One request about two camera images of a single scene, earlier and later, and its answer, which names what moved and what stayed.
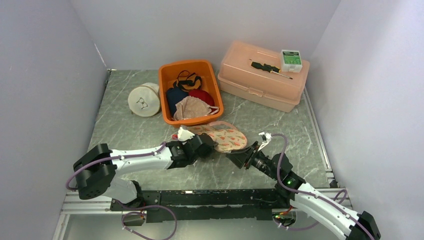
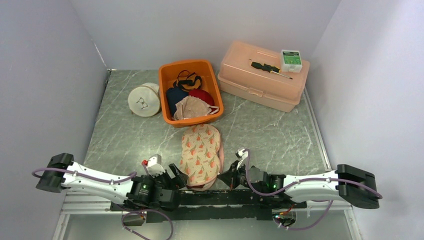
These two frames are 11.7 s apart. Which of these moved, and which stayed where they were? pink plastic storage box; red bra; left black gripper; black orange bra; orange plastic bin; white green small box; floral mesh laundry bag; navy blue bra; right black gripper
Moved: floral mesh laundry bag; left black gripper; right black gripper
Stayed: black orange bra; white green small box; navy blue bra; pink plastic storage box; orange plastic bin; red bra
